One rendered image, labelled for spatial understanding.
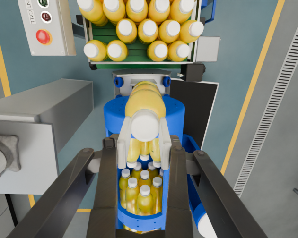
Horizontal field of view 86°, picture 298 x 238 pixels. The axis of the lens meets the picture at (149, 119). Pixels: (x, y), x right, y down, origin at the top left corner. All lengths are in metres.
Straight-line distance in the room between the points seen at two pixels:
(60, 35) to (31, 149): 0.50
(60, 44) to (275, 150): 2.57
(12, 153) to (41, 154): 0.10
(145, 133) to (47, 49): 0.46
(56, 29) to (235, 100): 1.79
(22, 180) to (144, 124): 0.84
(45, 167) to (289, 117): 2.46
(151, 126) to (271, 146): 2.44
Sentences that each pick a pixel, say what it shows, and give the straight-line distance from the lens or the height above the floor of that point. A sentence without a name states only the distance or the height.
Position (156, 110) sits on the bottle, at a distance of 0.23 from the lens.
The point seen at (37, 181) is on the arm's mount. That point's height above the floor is 1.02.
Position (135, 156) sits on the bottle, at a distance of 0.61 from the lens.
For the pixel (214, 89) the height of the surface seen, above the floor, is 0.15.
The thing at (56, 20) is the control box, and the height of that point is 1.10.
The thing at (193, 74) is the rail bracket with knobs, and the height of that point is 1.00.
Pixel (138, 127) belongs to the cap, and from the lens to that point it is 0.21.
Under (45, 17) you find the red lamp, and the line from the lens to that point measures 0.59.
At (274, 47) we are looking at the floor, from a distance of 2.14.
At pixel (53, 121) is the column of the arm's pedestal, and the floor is 0.82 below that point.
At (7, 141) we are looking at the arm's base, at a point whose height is 1.04.
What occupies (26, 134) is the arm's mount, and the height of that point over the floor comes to 1.02.
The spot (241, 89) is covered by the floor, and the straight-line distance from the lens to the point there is 2.02.
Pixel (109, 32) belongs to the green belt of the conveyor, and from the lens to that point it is 0.75.
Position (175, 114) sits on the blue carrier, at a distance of 0.48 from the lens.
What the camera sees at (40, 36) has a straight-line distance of 0.59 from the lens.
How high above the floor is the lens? 1.64
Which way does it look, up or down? 67 degrees down
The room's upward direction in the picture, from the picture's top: 169 degrees clockwise
